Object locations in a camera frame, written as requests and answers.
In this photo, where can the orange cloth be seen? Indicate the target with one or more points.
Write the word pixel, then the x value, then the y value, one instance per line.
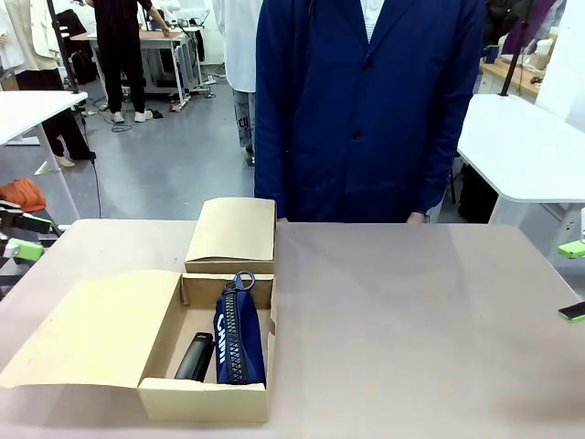
pixel 23 194

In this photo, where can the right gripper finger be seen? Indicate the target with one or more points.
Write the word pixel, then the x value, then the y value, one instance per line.
pixel 573 249
pixel 573 312

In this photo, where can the blue cup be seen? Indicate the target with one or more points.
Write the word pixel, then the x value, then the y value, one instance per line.
pixel 491 54

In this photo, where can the wooden desk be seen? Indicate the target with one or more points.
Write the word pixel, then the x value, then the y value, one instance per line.
pixel 493 78

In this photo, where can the white rounded table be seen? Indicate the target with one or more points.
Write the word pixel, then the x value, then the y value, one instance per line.
pixel 516 146

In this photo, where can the person in purple top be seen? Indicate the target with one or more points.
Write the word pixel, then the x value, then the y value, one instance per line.
pixel 532 20

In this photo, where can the person in black clothes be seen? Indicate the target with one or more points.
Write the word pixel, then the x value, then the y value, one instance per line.
pixel 119 46

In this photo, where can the person in cream coat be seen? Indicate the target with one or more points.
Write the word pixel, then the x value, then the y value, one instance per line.
pixel 32 36

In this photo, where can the white table with leg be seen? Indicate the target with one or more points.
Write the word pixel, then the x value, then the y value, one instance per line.
pixel 27 110

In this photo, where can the person in white coat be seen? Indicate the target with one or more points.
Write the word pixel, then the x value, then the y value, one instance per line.
pixel 240 46

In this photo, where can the person in blue jacket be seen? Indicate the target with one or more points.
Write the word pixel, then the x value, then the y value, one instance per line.
pixel 356 114

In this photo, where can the small cardboard box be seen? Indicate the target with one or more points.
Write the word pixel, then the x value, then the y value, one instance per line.
pixel 233 233

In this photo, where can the black tripod pole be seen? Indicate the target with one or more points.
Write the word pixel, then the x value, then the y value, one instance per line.
pixel 61 46

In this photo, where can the blue CAMPUS pencil case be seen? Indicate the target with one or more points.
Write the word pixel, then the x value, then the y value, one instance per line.
pixel 242 329

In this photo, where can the large open cardboard box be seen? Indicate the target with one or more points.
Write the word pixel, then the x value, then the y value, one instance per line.
pixel 100 329

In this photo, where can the black stand pole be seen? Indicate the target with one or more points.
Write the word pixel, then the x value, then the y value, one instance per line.
pixel 514 68

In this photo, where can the grey workshop desk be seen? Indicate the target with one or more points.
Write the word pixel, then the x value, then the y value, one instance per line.
pixel 155 43

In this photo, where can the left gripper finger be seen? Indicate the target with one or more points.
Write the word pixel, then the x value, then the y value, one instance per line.
pixel 29 224
pixel 25 250

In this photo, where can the person's left hand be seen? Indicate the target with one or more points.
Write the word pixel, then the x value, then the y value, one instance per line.
pixel 418 218

